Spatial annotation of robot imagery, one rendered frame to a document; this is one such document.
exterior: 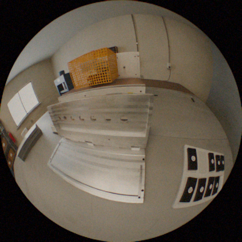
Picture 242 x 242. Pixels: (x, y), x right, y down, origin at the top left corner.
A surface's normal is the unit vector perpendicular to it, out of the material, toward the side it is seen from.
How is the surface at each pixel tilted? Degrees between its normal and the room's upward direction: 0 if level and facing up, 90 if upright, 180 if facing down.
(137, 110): 76
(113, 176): 0
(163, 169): 0
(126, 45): 90
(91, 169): 0
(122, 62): 90
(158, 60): 90
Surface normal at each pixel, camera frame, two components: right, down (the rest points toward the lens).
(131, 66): -0.15, 0.67
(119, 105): -0.16, 0.47
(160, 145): -0.11, -0.74
